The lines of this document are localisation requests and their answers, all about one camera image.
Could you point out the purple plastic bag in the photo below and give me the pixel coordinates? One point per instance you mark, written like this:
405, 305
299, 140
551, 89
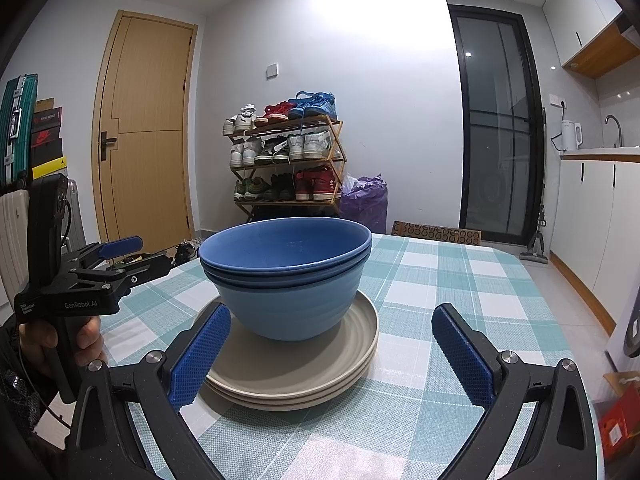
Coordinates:
367, 210

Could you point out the shoe rack with shoes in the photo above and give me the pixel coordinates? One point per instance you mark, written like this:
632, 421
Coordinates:
315, 185

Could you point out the white oil radiator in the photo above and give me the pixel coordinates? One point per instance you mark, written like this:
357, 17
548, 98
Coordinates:
10, 240

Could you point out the wooden door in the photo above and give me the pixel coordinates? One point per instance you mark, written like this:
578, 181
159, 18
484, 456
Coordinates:
145, 110

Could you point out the white light switch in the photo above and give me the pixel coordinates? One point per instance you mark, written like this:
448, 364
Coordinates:
272, 70

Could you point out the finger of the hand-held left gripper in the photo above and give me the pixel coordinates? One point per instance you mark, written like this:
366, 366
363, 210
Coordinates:
120, 247
145, 267

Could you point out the person's left hand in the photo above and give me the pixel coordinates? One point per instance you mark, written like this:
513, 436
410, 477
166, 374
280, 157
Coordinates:
90, 342

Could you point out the patterned cardboard box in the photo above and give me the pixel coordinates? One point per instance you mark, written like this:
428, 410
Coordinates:
435, 233

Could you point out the brown shoe box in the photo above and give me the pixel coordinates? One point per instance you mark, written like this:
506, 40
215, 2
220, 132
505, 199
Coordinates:
44, 104

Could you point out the metal faucet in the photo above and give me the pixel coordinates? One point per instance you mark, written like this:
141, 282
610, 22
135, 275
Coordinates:
620, 135

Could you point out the white electric kettle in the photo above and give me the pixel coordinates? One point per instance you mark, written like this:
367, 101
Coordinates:
570, 136

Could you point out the teal checked tablecloth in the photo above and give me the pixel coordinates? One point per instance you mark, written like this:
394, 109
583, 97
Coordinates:
450, 285

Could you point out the black yellow shoe box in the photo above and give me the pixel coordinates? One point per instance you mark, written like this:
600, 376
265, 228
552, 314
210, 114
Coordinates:
50, 167

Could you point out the person's left forearm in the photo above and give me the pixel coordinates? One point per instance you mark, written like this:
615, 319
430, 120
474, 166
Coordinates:
20, 400

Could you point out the white washing machine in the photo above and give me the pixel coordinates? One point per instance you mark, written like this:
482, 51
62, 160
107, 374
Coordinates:
622, 345

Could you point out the cream round plate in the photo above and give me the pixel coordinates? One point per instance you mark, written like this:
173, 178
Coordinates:
290, 394
290, 405

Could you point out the black framed glass door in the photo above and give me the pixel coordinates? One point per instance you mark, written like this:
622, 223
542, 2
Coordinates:
495, 135

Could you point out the black shoe box red print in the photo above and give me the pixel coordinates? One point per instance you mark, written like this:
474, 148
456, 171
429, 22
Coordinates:
47, 119

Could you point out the black shoe box red logo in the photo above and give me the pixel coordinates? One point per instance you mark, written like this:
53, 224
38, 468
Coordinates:
47, 145

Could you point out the white base cabinets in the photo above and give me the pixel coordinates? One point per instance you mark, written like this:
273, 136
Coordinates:
590, 220

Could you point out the scattered pile of shoes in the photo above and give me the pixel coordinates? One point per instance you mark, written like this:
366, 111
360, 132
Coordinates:
187, 250

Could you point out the white wall cabinet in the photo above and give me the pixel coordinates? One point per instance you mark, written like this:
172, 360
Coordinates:
575, 10

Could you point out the stack of beige plates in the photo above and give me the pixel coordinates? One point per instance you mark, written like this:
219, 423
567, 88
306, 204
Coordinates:
280, 360

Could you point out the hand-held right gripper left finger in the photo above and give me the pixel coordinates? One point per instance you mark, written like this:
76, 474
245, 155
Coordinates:
200, 355

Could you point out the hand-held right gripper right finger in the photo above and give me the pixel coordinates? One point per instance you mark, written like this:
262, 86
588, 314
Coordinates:
462, 355

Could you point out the white wall socket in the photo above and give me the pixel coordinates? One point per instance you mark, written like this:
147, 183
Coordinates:
558, 99

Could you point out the stick vacuum cleaner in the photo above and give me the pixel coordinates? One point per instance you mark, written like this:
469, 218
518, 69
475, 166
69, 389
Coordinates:
535, 245

